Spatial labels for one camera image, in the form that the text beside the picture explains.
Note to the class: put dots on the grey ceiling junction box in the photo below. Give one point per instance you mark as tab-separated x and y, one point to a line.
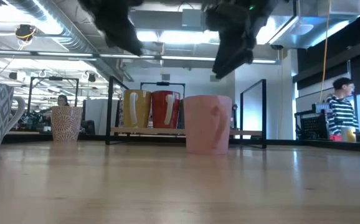
192	20

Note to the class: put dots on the black mesh crate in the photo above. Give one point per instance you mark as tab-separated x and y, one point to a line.
314	126

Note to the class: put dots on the white partition panel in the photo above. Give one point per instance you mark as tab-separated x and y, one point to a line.
97	115

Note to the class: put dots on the black background station frame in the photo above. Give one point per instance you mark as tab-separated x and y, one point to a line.
162	83
54	78

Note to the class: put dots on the small red object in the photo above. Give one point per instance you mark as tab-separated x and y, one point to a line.
335	137

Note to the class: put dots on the silver spiral air duct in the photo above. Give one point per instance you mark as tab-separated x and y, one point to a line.
74	39

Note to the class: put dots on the yellow and white cup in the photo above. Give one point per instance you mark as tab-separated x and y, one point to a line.
349	134

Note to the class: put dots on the rectangular metal ventilation duct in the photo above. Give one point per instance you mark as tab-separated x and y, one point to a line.
317	28

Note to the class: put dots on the green mug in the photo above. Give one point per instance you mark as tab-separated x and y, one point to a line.
182	113

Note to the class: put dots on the pink floral patterned mug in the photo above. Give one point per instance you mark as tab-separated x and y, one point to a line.
66	124

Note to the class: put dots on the long ceiling light strip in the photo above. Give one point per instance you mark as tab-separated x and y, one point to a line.
64	54

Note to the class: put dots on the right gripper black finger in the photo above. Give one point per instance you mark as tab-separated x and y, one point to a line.
231	62

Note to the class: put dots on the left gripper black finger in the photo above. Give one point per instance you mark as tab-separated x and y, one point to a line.
127	42

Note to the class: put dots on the person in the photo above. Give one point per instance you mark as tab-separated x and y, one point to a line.
342	112
63	101

